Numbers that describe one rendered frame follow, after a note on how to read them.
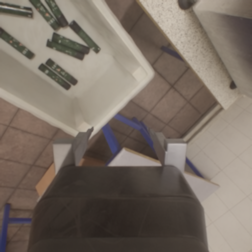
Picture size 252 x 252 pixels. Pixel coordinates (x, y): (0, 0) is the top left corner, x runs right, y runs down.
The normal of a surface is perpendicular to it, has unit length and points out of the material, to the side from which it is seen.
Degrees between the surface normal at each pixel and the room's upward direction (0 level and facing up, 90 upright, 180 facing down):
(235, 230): 90
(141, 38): 0
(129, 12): 0
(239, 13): 90
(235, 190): 90
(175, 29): 0
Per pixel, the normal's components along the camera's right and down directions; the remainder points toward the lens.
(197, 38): 0.37, 0.59
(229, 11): -0.69, -0.35
